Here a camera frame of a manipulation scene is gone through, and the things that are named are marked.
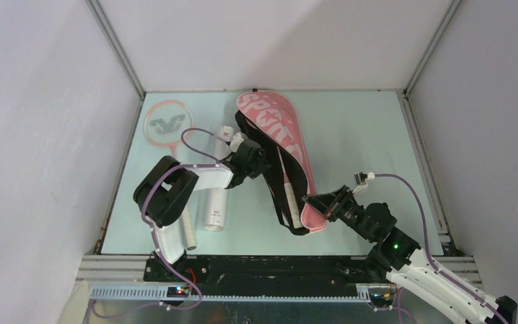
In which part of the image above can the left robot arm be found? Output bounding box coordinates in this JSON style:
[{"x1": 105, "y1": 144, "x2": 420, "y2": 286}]
[{"x1": 133, "y1": 134, "x2": 271, "y2": 281}]

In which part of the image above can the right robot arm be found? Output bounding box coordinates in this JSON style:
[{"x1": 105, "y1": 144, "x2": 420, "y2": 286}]
[{"x1": 302, "y1": 186, "x2": 518, "y2": 323}]

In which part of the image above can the white shuttlecock tube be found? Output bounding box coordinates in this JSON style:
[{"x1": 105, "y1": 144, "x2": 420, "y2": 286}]
[{"x1": 202, "y1": 125, "x2": 237, "y2": 234}]

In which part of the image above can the pink sport racket bag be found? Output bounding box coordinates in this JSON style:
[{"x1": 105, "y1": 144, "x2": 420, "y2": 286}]
[{"x1": 235, "y1": 90, "x2": 328, "y2": 236}]

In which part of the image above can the purple cable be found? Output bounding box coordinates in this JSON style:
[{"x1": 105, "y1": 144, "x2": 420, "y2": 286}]
[
  {"x1": 90, "y1": 127, "x2": 233, "y2": 319},
  {"x1": 370, "y1": 173, "x2": 510, "y2": 324}
]

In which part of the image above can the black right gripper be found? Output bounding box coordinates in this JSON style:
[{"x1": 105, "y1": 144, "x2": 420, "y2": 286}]
[{"x1": 302, "y1": 185, "x2": 375, "y2": 242}]

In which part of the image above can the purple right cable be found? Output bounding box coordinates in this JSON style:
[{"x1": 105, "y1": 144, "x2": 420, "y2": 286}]
[{"x1": 370, "y1": 173, "x2": 510, "y2": 324}]

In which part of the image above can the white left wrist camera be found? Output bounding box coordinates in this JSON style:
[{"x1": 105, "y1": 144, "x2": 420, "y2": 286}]
[{"x1": 229, "y1": 132, "x2": 247, "y2": 153}]

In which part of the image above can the aluminium front frame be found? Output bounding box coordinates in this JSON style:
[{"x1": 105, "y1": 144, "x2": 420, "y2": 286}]
[{"x1": 76, "y1": 254, "x2": 484, "y2": 324}]

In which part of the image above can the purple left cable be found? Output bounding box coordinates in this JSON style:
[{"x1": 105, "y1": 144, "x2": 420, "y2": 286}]
[{"x1": 90, "y1": 127, "x2": 233, "y2": 319}]

